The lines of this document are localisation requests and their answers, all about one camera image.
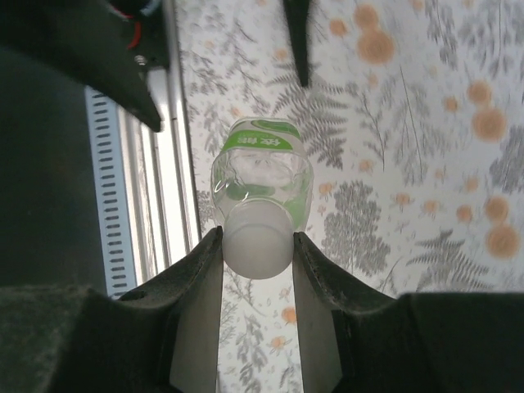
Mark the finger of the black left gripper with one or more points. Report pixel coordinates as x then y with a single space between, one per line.
73 37
301 32

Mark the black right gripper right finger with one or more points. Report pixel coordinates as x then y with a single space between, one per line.
368 340

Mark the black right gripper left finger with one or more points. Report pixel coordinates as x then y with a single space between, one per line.
143 335

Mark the green-tinted clear plastic bottle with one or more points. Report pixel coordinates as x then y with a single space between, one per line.
262 172

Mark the white plastic bottle cap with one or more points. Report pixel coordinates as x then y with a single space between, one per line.
258 245

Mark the floral printed tablecloth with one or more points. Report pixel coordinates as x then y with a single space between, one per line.
409 163

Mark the wide aluminium base rail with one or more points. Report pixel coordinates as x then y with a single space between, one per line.
163 184

